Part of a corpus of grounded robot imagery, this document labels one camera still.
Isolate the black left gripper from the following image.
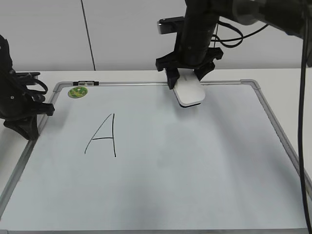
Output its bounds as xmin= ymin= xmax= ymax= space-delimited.
xmin=0 ymin=37 xmax=54 ymax=140

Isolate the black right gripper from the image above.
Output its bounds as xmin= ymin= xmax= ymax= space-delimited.
xmin=156 ymin=0 xmax=223 ymax=90

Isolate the white whiteboard eraser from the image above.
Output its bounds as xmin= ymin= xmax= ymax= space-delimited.
xmin=173 ymin=74 xmax=206 ymax=108

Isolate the grey and black right arm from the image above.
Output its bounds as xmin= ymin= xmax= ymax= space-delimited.
xmin=156 ymin=0 xmax=312 ymax=89

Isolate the round green magnet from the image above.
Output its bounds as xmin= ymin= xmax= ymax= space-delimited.
xmin=68 ymin=86 xmax=88 ymax=99

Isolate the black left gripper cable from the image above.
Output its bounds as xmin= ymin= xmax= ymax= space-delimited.
xmin=25 ymin=78 xmax=49 ymax=102

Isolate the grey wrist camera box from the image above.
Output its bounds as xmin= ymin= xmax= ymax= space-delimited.
xmin=157 ymin=17 xmax=184 ymax=35

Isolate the white board with grey frame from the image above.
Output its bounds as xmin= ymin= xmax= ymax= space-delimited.
xmin=0 ymin=80 xmax=307 ymax=233

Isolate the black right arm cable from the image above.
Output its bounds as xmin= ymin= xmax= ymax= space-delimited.
xmin=211 ymin=0 xmax=312 ymax=234

